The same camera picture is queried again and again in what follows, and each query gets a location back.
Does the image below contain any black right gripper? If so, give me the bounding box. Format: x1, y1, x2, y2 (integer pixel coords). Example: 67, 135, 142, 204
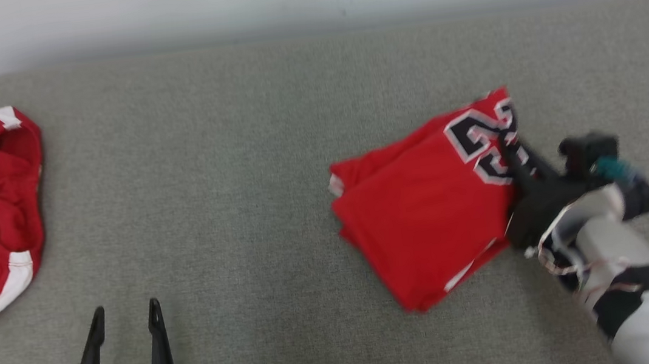
493, 127, 598, 251

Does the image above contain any red basketball jersey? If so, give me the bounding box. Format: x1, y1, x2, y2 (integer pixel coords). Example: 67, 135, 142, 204
319, 84, 554, 323

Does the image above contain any teal right camera connector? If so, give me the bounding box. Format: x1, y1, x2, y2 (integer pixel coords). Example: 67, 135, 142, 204
590, 153, 638, 191

